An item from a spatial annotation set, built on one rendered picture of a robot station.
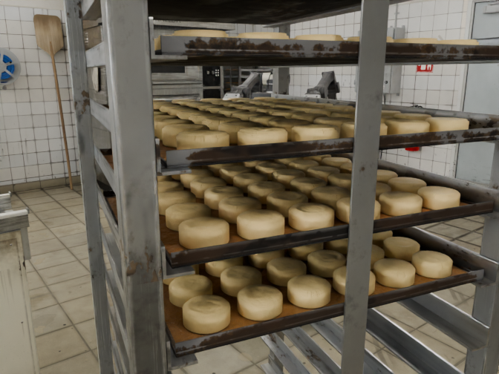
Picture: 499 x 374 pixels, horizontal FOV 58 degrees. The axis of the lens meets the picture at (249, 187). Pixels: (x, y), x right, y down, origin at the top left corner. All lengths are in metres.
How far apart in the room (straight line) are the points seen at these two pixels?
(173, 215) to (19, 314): 1.49
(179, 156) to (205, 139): 0.04
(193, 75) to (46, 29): 1.76
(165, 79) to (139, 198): 4.99
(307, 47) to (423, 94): 4.87
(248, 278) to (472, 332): 0.32
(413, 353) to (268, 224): 0.43
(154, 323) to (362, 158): 0.25
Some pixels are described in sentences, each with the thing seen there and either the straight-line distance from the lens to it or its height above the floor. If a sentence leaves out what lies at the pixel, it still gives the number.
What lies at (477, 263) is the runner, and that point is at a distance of 0.66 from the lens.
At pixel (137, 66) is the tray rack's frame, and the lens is 0.35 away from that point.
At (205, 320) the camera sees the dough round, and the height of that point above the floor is 1.15.
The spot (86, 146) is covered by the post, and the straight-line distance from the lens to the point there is 0.97.
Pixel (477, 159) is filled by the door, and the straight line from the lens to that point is 5.06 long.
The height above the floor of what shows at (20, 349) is 0.37.
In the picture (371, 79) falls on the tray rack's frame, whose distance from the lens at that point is 0.45.
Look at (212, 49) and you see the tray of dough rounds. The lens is 0.38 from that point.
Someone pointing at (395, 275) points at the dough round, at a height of 1.15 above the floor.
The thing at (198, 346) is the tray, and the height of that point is 1.14.
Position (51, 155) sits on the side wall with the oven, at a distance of 6.04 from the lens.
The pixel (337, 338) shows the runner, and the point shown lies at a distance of 0.98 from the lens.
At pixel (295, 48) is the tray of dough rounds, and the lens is 0.41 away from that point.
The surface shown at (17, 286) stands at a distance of 1.88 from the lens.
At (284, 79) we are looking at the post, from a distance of 1.09.
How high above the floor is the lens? 1.39
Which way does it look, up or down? 14 degrees down
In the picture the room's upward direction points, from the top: straight up
